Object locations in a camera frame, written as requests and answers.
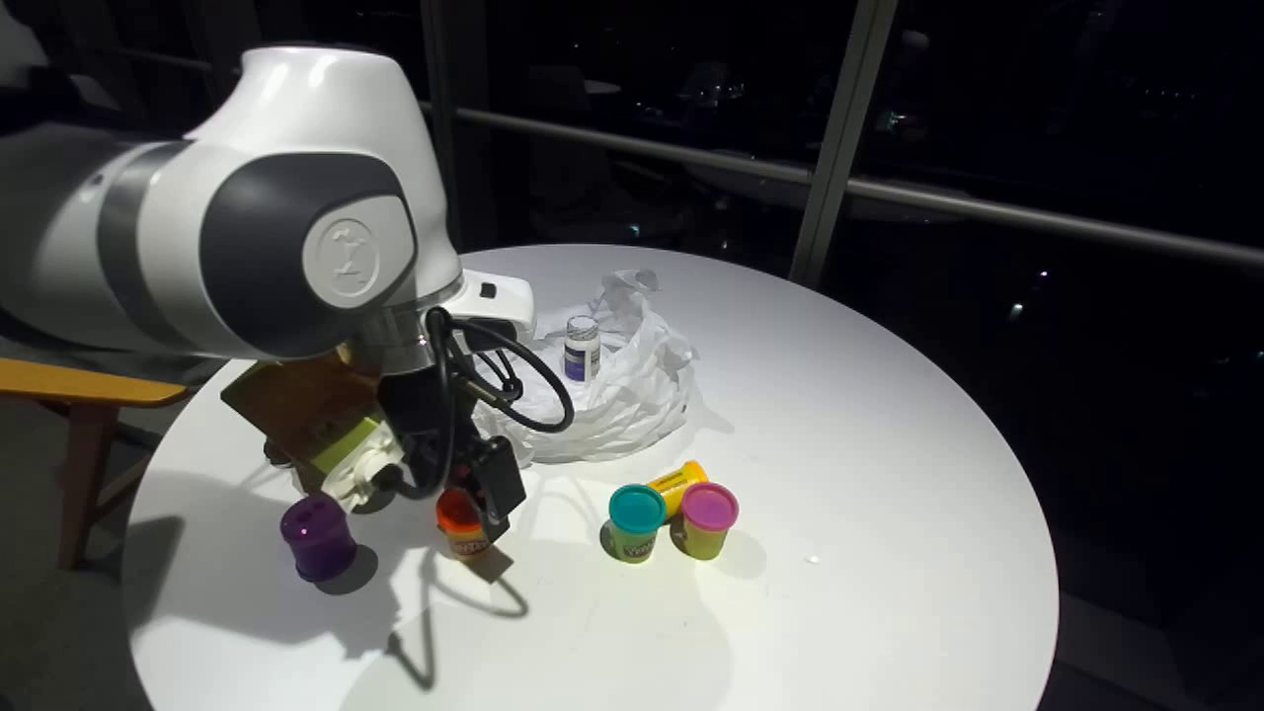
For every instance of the grey chair wooden armrests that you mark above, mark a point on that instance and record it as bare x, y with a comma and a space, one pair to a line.
80, 395

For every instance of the pink lid dough tub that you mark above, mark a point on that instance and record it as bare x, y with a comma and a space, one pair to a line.
709, 520

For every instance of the yellow dough tub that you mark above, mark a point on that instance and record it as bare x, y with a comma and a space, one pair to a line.
683, 478

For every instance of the white plastic bag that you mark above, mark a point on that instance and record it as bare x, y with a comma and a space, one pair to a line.
635, 395

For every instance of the purple dough tub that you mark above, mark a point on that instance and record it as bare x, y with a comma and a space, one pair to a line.
319, 534

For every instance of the white pill bottle blue label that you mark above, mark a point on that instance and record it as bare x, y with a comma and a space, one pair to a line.
584, 349

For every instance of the metal window railing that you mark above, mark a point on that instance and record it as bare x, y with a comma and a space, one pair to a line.
990, 204

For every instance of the teal lid dough tub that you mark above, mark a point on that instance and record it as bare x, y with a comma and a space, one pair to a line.
635, 520

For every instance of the grey window post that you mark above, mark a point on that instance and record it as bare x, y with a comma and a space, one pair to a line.
845, 130

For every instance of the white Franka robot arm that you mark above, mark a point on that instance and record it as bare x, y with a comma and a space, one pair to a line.
222, 222

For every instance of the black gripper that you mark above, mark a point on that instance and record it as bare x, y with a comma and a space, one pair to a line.
421, 429

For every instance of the orange lid dough tub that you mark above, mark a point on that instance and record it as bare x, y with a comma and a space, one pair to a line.
460, 513

